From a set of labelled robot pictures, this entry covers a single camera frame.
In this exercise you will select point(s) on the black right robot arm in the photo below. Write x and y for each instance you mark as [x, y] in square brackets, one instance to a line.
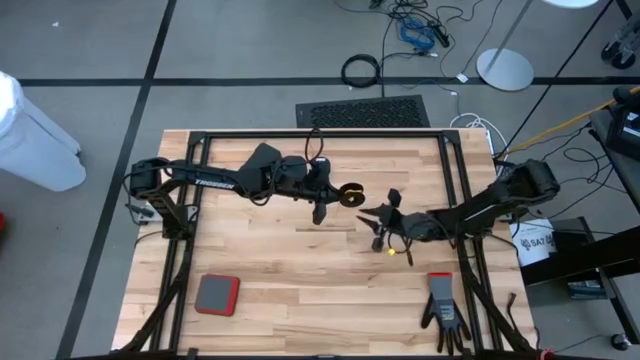
[500, 200]

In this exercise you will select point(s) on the white round stand base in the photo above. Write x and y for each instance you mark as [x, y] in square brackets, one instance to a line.
[505, 70]

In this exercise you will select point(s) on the small black round foot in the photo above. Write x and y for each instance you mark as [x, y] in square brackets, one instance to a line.
[620, 342]

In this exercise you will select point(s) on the black device on desk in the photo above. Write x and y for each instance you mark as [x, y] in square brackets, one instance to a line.
[625, 130]

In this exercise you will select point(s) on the black desk frame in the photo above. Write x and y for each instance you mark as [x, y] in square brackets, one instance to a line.
[590, 260]

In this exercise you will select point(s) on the grey pad with red edge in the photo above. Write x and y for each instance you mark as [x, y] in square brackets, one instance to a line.
[217, 295]

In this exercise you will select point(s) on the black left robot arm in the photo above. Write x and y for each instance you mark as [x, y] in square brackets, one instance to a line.
[210, 181]

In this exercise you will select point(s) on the white printed box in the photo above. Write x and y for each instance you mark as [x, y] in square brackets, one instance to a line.
[532, 245]

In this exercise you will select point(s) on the black floor grate mat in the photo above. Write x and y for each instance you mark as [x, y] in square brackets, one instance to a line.
[362, 112]

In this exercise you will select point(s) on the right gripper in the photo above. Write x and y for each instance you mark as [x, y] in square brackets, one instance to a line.
[415, 227]

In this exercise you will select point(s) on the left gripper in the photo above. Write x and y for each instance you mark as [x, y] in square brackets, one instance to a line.
[300, 180]

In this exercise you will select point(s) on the white bin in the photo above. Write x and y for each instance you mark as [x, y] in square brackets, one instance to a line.
[35, 145]

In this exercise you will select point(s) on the black aluminium table frame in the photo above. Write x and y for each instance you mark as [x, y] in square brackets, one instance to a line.
[375, 134]

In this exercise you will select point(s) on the black caster wheel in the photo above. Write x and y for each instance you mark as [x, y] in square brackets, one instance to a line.
[620, 56]

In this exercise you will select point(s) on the grey work glove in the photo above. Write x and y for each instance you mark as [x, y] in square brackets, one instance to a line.
[444, 310]

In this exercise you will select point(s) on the white round disc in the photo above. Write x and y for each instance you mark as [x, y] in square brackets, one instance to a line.
[570, 3]

